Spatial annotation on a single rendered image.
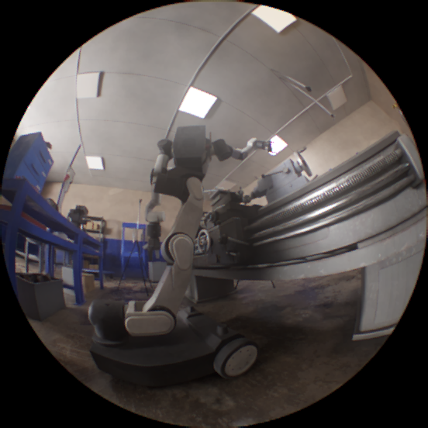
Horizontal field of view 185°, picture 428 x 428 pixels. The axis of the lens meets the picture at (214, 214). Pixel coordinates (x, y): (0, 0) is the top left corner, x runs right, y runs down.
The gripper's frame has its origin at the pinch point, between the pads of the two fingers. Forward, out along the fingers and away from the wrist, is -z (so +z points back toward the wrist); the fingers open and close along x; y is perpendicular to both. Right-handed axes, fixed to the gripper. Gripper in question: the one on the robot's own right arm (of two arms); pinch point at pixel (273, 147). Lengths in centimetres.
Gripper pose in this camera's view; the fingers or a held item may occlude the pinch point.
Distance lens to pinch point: 134.8
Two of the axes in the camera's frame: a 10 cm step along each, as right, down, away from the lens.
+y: 7.3, -6.6, 1.9
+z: -5.9, -4.6, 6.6
